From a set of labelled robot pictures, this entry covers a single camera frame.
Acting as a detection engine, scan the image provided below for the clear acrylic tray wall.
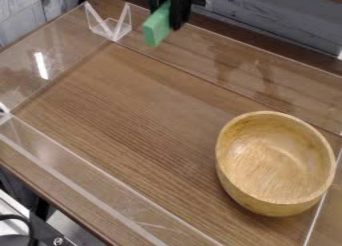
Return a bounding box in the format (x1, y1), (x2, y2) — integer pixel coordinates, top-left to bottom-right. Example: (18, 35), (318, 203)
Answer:
(0, 0), (342, 246)

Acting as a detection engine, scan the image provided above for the clear acrylic corner bracket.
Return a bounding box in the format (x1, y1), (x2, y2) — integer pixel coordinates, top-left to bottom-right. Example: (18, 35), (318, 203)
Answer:
(84, 2), (132, 42)

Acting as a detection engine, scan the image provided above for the black metal base with bolt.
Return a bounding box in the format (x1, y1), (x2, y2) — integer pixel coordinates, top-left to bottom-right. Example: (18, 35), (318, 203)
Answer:
(29, 212), (77, 246)

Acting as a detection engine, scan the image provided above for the black cable at corner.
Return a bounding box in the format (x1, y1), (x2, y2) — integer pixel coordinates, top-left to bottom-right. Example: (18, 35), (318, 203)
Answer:
(0, 213), (37, 246)

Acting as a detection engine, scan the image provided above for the green rectangular block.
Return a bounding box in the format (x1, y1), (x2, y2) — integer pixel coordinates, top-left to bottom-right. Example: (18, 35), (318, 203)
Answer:
(143, 0), (171, 47)

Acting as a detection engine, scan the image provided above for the light brown wooden bowl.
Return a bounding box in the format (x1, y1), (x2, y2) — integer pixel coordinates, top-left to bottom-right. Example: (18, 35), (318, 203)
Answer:
(215, 111), (336, 217)

